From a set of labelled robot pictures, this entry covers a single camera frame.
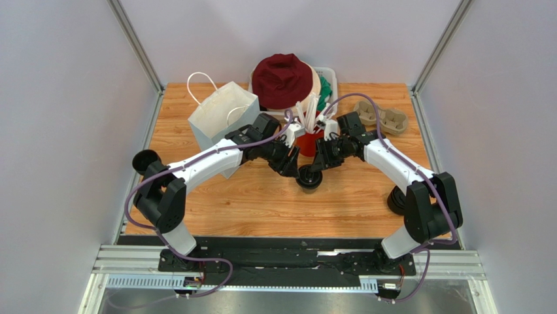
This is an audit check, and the black plastic cup lid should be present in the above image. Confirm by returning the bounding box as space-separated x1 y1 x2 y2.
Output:
295 165 323 188

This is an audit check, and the white paper bag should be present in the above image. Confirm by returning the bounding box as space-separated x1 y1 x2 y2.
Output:
187 72 263 179

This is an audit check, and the translucent dark plastic cup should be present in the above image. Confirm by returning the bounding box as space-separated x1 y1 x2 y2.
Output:
301 188 318 194

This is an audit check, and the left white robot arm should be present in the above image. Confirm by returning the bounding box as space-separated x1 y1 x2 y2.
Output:
126 111 303 262

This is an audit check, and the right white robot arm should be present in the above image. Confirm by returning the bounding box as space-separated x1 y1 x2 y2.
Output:
309 113 464 273

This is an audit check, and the red cup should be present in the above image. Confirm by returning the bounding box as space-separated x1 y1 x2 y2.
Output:
296 111 324 157

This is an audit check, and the green cloth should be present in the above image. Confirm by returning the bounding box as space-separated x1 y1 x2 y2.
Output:
316 76 332 111

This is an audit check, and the beige hat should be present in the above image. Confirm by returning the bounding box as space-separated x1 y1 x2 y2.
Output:
266 62 321 114

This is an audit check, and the bottom pulp cup carrier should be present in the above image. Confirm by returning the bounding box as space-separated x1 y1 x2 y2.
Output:
354 100 409 135

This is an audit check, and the maroon bucket hat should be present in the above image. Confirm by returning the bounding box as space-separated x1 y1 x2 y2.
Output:
251 54 314 110

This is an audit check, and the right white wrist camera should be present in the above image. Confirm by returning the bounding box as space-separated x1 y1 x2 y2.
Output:
316 114 340 141

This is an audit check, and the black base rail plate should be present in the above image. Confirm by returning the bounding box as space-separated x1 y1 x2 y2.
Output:
117 235 462 288

